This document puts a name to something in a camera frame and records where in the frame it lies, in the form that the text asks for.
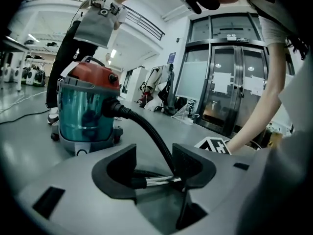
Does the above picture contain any balcony metal railing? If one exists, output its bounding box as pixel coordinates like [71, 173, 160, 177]
[25, 0, 166, 42]

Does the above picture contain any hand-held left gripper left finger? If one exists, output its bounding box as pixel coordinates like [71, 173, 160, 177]
[17, 143, 157, 235]

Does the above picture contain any white paper sheet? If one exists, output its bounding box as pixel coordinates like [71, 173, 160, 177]
[243, 75, 267, 97]
[212, 71, 233, 93]

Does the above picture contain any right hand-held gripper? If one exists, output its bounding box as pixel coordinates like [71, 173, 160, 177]
[194, 136, 232, 156]

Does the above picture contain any row of white machines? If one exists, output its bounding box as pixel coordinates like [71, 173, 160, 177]
[0, 66, 47, 88]

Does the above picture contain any black vacuum hose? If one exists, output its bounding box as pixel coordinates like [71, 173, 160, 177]
[101, 97, 183, 189]

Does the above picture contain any person's right forearm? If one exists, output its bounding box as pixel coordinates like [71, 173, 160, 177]
[226, 82, 286, 154]

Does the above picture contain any clothes rack with garments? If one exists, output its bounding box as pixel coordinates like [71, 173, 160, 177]
[138, 64, 176, 113]

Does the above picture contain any red-topped canister vacuum cleaner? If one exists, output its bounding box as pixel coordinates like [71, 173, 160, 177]
[50, 55, 124, 156]

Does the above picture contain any clear plastic bag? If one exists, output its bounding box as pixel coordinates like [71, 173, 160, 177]
[171, 103, 197, 125]

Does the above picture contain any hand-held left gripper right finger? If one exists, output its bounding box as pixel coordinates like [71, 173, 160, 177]
[172, 142, 255, 235]

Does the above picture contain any silver metal vacuum tube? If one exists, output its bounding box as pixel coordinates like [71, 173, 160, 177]
[144, 174, 183, 188]

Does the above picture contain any black framed glass door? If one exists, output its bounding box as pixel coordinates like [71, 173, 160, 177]
[176, 12, 295, 137]

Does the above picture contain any white cabinet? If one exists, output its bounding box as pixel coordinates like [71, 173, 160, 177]
[125, 66, 149, 100]

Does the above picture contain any person's white flower-print shirt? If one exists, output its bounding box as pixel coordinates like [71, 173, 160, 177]
[244, 0, 313, 137]

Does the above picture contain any head-mounted camera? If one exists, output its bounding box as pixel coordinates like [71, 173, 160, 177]
[178, 0, 202, 15]

